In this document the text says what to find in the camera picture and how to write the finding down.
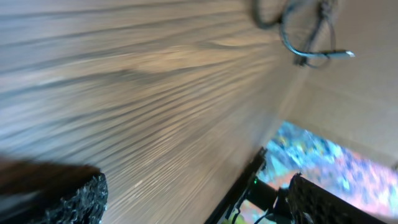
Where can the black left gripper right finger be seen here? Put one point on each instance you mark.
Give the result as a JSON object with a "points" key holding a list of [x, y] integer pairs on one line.
{"points": [[309, 203]]}

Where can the brown cardboard back panel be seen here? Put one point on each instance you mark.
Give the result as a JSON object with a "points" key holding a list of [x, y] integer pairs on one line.
{"points": [[354, 102]]}

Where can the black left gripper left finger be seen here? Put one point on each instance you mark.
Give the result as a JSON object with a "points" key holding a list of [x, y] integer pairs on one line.
{"points": [[48, 193]]}

